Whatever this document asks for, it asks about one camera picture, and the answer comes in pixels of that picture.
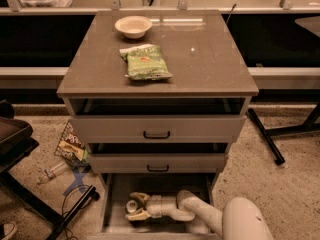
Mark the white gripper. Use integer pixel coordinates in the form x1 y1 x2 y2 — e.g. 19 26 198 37
126 192 177 221

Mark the green soda can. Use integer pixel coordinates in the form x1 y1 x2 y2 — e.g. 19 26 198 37
126 199 139 214

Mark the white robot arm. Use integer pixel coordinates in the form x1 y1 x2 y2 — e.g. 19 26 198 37
125 190 274 240

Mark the open bottom drawer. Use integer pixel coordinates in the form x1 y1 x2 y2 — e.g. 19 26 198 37
88 173 222 240

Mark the grey drawer cabinet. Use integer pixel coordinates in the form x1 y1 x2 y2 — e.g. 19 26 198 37
58 10 257 240

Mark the red snack bag on floor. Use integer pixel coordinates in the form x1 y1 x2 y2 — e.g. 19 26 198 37
54 122 89 167

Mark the clear plastic bottle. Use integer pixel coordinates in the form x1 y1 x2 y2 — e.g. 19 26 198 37
37 161 69 184

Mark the shoe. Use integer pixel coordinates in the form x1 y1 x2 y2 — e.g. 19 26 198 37
0 222 17 240

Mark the black chair base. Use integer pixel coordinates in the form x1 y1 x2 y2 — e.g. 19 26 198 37
0 104 102 240

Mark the green chip bag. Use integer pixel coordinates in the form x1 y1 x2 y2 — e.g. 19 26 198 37
119 44 173 81

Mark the black stand leg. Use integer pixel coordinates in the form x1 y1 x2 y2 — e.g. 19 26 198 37
248 103 320 165

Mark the white paper bowl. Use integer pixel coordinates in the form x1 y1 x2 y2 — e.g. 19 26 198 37
115 16 152 39

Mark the middle drawer with handle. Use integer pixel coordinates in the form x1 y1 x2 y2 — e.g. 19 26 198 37
89 153 226 173

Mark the drawer with handle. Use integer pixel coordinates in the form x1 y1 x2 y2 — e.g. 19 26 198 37
89 153 226 173
70 115 245 143

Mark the black floor cable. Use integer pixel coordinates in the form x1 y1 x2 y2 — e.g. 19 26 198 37
60 184 95 240

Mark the top drawer with handle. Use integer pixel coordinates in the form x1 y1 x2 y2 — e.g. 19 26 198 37
70 115 245 143

